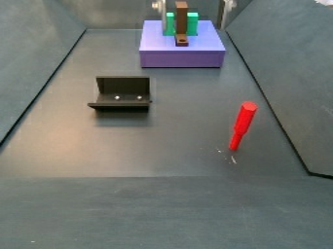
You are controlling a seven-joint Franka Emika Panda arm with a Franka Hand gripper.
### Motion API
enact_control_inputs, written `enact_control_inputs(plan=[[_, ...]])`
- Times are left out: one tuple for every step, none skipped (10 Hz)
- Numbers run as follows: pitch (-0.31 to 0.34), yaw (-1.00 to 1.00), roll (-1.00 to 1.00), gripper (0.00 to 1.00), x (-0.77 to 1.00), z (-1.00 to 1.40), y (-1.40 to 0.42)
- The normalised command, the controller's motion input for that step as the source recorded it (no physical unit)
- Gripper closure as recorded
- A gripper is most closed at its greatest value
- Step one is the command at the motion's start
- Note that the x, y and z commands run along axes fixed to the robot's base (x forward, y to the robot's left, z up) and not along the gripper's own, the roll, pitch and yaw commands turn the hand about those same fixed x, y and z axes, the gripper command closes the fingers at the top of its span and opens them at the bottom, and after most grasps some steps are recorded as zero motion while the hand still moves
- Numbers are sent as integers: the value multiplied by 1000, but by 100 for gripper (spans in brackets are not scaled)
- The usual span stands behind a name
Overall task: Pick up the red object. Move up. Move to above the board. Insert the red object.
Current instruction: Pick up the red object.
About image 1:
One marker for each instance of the black metal bracket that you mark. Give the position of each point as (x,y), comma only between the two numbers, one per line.
(122,92)

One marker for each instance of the green block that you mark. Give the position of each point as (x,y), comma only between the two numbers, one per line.
(168,27)
(193,17)

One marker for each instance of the purple base board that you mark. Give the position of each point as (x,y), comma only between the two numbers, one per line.
(159,53)

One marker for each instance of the green left block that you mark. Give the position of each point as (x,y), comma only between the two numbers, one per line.
(168,27)

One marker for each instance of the green right block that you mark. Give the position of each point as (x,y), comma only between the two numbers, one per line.
(193,17)

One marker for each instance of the brown upright block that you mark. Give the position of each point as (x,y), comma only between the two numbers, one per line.
(180,24)

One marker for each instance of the red hexagonal peg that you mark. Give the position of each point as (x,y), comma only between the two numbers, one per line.
(247,111)

